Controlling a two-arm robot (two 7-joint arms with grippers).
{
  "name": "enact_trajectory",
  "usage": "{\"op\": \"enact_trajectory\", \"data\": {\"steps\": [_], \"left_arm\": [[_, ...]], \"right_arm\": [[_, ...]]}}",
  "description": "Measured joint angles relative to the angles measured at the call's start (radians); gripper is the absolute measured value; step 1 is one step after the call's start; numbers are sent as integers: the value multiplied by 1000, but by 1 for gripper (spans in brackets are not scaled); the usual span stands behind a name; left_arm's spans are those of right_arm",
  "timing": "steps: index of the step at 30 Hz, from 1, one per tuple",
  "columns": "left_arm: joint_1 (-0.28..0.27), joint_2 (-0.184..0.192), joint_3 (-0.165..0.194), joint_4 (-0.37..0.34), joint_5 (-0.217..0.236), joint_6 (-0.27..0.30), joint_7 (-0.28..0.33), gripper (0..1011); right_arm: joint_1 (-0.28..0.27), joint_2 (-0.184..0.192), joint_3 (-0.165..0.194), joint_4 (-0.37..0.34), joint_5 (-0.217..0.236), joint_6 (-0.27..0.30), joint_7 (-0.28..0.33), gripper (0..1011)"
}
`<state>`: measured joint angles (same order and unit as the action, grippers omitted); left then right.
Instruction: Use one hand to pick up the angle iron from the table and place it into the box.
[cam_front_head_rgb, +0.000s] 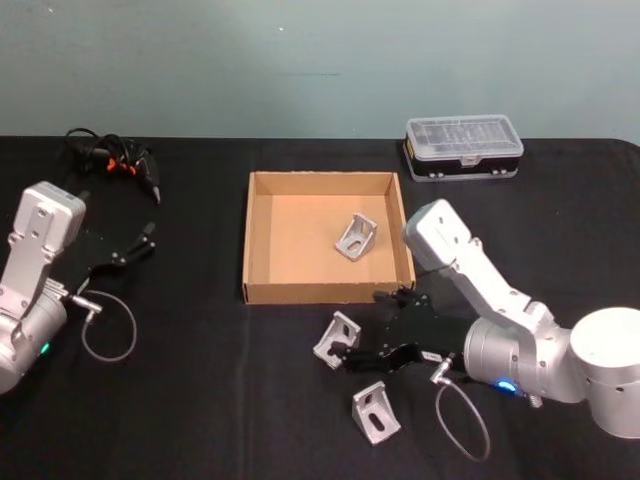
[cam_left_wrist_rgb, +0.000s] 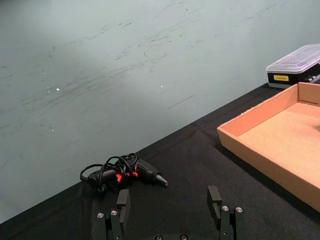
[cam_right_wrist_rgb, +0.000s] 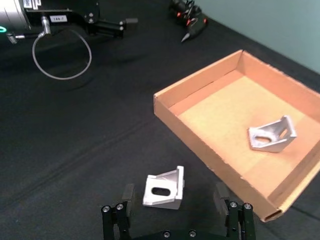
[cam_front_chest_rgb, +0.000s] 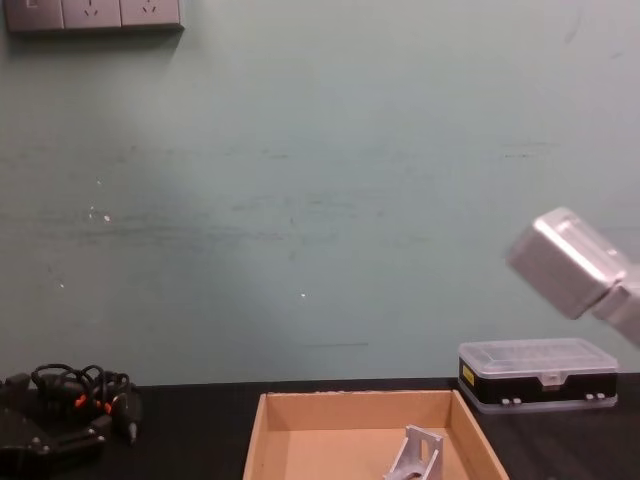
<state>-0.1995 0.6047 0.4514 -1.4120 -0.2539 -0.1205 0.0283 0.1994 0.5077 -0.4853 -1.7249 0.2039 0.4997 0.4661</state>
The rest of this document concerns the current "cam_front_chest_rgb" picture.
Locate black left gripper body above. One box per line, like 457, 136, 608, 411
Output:
0, 405, 50, 480

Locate clear plastic case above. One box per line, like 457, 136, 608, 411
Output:
456, 337, 621, 415

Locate shallow brown cardboard tray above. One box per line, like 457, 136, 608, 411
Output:
242, 389, 512, 480

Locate grey wall socket plate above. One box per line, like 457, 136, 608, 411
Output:
120, 0, 186, 30
61, 0, 124, 31

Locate black table cloth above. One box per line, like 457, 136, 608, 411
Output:
0, 375, 640, 480

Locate grey wall switch plate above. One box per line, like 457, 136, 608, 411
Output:
4, 0, 65, 33

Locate black corded tool, orange parts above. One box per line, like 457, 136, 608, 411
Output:
30, 363, 145, 447

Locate small white three-armed plastic piece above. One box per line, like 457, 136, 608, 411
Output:
381, 424, 446, 480

